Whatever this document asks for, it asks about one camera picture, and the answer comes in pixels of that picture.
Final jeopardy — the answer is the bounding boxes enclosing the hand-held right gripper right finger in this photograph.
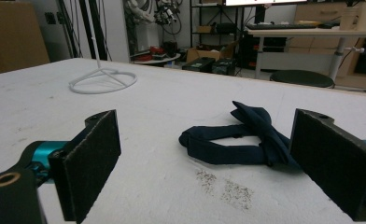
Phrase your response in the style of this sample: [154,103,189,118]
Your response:
[289,107,366,223]

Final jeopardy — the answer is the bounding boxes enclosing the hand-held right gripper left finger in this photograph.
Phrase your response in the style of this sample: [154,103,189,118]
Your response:
[48,108,122,224]

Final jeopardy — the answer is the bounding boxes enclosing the white wire display rack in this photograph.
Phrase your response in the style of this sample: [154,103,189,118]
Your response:
[68,0,138,95]

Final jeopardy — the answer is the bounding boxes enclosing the brown cardboard panel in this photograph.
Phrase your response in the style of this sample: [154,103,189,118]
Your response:
[0,1,50,77]

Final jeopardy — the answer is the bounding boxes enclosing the black round stool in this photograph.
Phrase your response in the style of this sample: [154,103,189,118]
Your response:
[269,69,335,90]

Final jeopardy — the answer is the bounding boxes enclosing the round white side table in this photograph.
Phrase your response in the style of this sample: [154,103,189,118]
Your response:
[130,51,182,67]

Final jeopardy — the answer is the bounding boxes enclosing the white desk with beige top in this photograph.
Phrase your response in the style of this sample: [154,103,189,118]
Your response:
[246,27,366,82]

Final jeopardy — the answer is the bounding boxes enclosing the power supply unit green display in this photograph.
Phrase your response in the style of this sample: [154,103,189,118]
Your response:
[181,56,217,74]
[211,57,237,77]

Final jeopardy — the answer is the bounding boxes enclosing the light wooden cabinet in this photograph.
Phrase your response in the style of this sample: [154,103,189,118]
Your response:
[286,2,366,91]

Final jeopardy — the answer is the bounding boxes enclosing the open cardboard box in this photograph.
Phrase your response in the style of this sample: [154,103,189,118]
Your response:
[185,46,223,63]

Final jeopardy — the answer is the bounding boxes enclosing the black metal shelf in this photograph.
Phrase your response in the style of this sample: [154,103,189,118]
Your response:
[189,0,245,49]

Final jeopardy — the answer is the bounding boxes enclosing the black metal frame post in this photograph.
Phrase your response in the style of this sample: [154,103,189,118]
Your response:
[55,0,109,62]

